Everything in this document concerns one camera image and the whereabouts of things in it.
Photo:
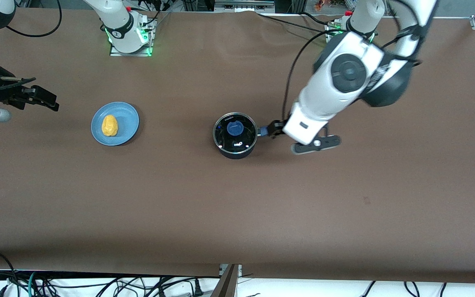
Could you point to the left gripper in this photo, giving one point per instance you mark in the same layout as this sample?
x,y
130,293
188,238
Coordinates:
x,y
277,127

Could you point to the glass lid with blue knob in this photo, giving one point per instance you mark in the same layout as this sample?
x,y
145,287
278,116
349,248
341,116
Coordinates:
x,y
234,128

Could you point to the yellow potato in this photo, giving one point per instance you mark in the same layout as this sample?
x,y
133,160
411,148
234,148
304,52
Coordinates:
x,y
109,126

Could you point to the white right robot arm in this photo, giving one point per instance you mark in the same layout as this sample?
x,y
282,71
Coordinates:
x,y
120,24

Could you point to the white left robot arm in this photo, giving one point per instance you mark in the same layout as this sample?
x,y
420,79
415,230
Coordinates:
x,y
344,74

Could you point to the blue plate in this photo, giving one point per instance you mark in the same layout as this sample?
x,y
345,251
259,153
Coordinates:
x,y
127,119

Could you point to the brown table cover cloth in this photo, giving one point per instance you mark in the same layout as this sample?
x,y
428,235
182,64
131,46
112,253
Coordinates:
x,y
237,206

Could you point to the grey metal rack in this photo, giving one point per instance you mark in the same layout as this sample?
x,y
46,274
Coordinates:
x,y
241,5

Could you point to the colourful toy pile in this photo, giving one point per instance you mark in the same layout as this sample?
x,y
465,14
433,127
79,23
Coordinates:
x,y
324,4

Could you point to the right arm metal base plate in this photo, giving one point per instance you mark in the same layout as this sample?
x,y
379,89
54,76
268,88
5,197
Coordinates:
x,y
130,54

